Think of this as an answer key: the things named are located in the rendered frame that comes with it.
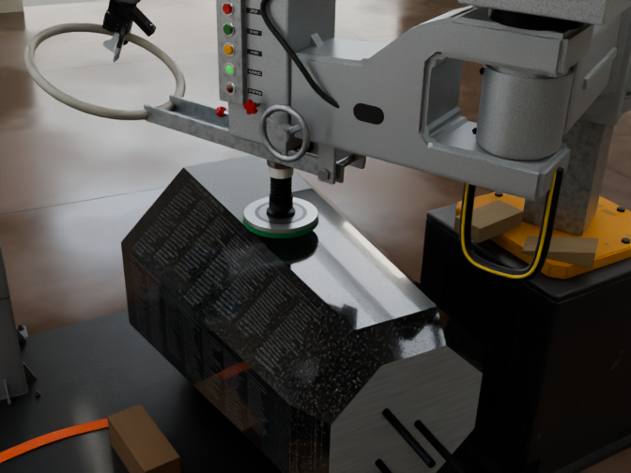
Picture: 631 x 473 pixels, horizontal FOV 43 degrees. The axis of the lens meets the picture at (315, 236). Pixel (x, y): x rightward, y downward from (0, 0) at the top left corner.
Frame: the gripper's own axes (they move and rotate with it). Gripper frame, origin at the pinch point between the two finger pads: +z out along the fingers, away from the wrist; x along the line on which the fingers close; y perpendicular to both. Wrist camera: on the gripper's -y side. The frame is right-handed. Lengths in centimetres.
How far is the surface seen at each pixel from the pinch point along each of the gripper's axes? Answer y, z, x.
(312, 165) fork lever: -65, -28, 67
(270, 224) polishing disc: -61, -4, 67
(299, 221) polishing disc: -68, -6, 65
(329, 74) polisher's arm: -60, -55, 69
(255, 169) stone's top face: -55, 14, 19
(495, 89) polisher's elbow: -92, -74, 86
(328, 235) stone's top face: -78, -3, 62
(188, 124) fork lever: -30, -14, 47
